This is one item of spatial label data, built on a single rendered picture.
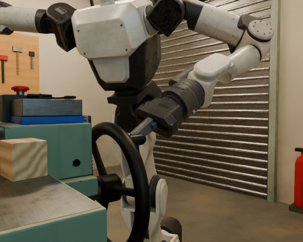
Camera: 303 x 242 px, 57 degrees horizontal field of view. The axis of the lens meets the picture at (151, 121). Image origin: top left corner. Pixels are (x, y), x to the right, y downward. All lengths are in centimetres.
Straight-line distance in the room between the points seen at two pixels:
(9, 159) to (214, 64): 54
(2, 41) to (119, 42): 321
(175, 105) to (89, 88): 391
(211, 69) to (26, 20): 74
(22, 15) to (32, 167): 90
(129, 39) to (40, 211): 74
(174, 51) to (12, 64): 212
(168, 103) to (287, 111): 257
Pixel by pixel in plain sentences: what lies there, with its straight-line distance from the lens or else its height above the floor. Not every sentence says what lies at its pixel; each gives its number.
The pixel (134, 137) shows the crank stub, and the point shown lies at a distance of 59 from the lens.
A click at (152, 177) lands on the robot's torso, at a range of 123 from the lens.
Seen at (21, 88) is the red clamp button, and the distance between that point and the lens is 54.
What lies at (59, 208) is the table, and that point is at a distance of 26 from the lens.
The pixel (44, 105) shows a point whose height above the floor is 99.
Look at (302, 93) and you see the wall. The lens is 312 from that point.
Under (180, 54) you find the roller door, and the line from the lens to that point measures 391.
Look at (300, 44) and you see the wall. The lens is 319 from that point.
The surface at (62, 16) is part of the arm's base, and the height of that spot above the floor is 131.
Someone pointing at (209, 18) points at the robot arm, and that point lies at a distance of 93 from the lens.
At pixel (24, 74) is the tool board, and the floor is 142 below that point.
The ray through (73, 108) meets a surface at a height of 98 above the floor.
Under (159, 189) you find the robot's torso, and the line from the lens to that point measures 122.
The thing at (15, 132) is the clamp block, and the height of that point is 95.
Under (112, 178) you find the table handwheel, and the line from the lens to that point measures 61.
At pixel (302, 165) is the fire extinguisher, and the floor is 45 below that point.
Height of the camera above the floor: 99
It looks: 3 degrees down
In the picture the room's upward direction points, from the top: straight up
